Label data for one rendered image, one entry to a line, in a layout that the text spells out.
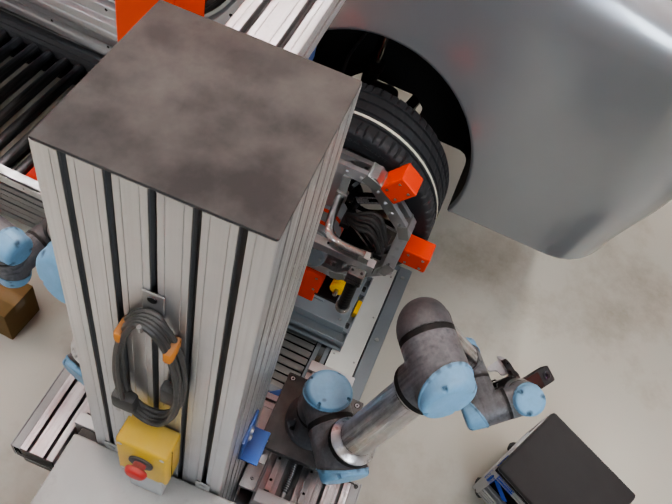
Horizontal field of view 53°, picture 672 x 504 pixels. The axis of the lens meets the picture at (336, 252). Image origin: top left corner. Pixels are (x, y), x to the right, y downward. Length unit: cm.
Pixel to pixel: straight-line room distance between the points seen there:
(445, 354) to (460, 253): 211
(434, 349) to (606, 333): 226
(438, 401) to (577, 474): 142
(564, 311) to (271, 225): 289
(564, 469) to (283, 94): 211
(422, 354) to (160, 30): 77
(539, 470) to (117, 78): 215
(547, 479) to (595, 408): 74
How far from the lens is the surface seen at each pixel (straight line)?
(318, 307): 270
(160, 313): 79
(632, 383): 341
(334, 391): 163
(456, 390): 127
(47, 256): 129
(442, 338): 129
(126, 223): 69
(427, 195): 206
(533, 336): 326
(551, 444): 264
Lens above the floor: 250
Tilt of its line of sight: 53 degrees down
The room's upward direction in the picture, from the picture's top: 20 degrees clockwise
